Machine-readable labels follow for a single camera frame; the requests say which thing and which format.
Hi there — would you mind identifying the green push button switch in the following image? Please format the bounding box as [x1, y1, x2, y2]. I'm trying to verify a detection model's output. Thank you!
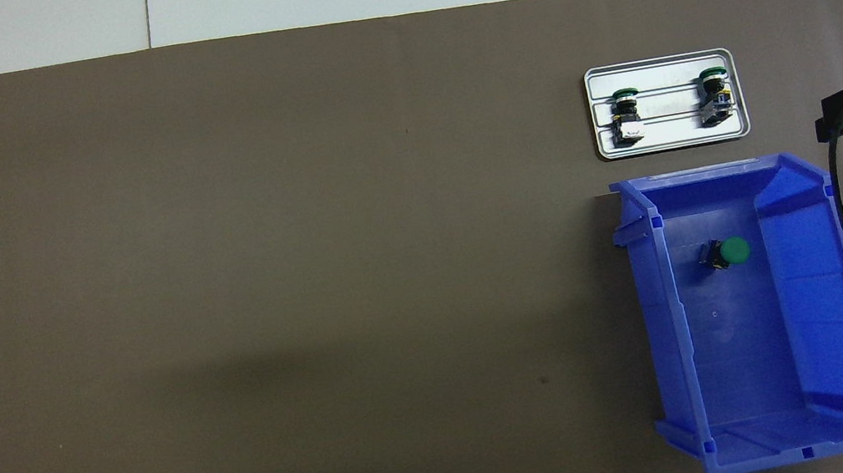
[693, 233, 754, 277]
[606, 85, 648, 149]
[691, 64, 737, 130]

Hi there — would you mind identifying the grey metal tray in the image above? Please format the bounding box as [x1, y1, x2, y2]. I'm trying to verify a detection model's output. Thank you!
[582, 45, 754, 163]

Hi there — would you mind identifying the blue plastic storage bin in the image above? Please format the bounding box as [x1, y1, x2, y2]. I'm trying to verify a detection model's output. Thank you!
[603, 143, 843, 473]

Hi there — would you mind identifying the brown table mat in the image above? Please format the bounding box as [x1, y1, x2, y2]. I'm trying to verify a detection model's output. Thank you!
[0, 0, 843, 473]

